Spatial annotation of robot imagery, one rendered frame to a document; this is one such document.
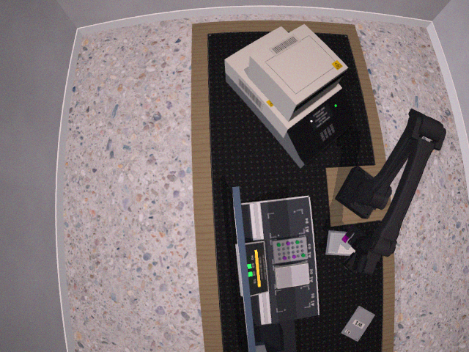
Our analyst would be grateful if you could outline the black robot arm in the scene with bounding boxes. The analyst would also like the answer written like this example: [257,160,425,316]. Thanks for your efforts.
[342,109,446,275]

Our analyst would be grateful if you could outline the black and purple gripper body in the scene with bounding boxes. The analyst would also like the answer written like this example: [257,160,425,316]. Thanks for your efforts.
[346,225,368,246]

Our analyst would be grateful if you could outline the white pcr plate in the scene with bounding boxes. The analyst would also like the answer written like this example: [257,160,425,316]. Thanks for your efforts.
[328,232,355,254]

